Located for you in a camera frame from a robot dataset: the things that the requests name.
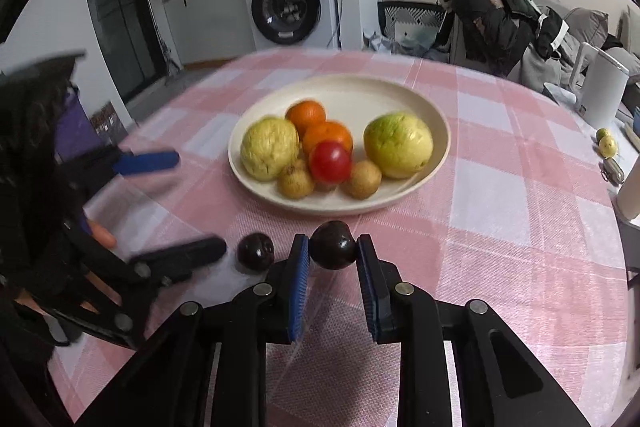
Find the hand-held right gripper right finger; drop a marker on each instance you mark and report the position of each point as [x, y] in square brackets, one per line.
[370, 292]

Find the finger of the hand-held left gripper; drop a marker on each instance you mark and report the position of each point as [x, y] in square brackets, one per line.
[190, 252]
[150, 161]

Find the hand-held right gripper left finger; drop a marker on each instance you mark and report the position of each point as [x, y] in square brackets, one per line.
[299, 287]

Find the dark purple plum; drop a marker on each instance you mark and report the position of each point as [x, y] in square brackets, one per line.
[333, 251]
[255, 252]

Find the small brown longan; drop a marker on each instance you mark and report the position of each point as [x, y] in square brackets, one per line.
[295, 183]
[361, 179]

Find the small yellow guava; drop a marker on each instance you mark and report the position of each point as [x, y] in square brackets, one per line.
[270, 149]

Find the red tomato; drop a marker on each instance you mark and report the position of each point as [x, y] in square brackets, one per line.
[329, 162]

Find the large orange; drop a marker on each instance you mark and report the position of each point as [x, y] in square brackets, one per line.
[330, 133]

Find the cream round plate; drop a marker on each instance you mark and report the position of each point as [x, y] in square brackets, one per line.
[350, 92]

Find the person's left forearm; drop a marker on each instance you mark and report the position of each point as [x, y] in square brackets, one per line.
[35, 357]

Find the person's left hand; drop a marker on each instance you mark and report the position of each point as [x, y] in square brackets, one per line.
[105, 237]

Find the purple plastic bag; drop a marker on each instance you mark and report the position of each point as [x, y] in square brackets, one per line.
[75, 132]

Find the dark glass door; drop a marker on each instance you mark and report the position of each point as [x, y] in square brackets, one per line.
[120, 32]

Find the large green-yellow guava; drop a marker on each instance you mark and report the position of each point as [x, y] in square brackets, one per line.
[398, 147]

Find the white base cabinet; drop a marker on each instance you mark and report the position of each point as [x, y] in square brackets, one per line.
[215, 22]

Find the pink checked tablecloth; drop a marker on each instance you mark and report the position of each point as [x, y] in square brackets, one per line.
[500, 207]

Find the small orange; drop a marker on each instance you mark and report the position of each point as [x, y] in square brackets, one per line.
[306, 114]

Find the pile of light clothes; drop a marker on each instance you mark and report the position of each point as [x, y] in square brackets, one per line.
[415, 43]

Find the black chair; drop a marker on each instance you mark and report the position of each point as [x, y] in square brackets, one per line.
[381, 27]

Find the small metal tin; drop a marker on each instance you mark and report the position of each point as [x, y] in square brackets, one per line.
[612, 169]

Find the patterned grey cushion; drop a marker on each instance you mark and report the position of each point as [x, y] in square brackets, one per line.
[410, 19]

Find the white side table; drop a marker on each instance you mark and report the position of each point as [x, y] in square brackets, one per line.
[562, 93]

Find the small yellow fruit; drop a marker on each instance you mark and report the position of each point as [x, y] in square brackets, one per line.
[608, 147]

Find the small green fruit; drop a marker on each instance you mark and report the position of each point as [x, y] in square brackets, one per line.
[602, 134]

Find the pile of dark jackets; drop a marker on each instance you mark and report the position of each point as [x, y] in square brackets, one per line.
[495, 22]

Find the white electric kettle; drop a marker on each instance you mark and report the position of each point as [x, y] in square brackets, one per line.
[605, 92]

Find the grey sofa pillow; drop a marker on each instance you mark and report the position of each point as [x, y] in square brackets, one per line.
[587, 24]

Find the grey sofa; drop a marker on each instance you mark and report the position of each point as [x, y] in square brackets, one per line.
[627, 57]

